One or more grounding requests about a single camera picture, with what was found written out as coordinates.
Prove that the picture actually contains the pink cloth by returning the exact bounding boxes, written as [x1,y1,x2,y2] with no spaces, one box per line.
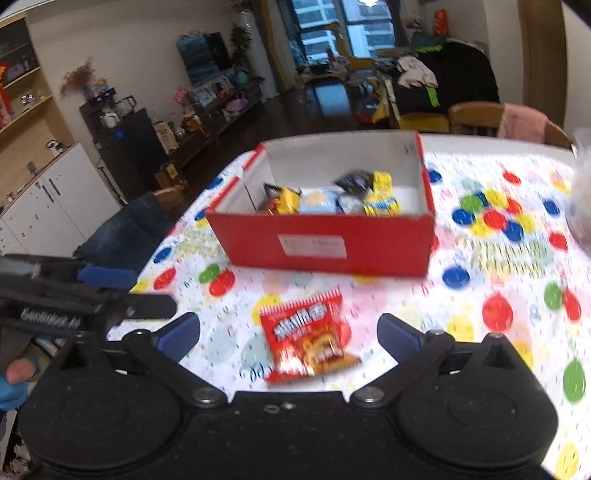
[499,104,551,145]

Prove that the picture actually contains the wooden chair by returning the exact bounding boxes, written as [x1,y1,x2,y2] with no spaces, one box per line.
[448,102,574,149]
[154,185,186,214]

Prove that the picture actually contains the red snack packet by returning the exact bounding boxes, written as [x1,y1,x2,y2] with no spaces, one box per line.
[259,288,363,384]

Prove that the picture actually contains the dried flower bouquet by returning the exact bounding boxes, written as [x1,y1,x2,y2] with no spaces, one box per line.
[59,58,96,101]

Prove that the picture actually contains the blue jeans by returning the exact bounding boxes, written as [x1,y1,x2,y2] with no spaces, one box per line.
[73,191,179,274]

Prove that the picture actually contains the grey curtain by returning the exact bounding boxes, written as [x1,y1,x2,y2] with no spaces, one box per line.
[265,0,299,91]

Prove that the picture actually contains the black clothing pile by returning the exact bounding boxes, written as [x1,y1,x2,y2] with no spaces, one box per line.
[394,39,500,121]

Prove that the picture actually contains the wooden door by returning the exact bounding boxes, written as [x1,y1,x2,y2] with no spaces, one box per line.
[517,0,570,126]

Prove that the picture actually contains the white cabinet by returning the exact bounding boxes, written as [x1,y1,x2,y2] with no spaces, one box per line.
[0,143,122,257]

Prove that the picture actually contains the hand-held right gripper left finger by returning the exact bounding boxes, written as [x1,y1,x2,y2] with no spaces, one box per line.
[53,312,229,411]

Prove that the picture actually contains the wooden shelf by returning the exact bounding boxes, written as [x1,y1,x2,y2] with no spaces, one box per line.
[0,14,75,200]

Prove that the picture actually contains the yellow snack packet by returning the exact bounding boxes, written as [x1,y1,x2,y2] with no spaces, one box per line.
[362,171,401,217]

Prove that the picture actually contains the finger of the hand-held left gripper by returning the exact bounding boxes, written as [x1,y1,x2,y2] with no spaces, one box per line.
[104,294,178,322]
[41,259,138,291]

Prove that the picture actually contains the low dark TV cabinet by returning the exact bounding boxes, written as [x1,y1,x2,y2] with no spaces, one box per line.
[174,78,267,168]

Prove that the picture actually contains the large window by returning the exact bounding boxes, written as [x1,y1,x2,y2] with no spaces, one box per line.
[291,0,399,66]

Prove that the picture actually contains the person's left hand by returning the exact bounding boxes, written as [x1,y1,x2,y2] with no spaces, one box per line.
[6,358,38,385]

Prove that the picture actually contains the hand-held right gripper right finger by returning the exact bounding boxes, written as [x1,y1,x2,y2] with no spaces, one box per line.
[351,313,536,411]

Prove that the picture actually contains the pink toy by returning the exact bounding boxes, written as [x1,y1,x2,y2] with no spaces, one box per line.
[224,92,248,116]

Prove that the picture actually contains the white garment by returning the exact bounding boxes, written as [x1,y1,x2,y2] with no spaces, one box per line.
[396,55,440,89]

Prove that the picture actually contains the potted plant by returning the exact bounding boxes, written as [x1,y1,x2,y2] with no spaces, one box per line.
[228,23,253,66]

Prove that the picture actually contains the white standing air conditioner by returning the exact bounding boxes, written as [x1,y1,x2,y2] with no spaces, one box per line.
[235,8,274,94]

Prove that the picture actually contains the black snack packet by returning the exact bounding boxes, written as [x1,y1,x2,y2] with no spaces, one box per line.
[335,170,374,195]

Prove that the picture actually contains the balloon-print tablecloth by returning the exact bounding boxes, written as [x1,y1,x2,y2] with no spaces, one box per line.
[104,134,591,480]

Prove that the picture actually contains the brown paper bag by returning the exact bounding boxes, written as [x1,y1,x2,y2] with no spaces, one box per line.
[152,121,179,156]

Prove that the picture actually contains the red cardboard box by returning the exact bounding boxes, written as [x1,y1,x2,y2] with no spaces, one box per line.
[204,130,437,278]

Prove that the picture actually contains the television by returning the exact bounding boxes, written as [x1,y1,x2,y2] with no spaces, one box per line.
[177,32,232,87]

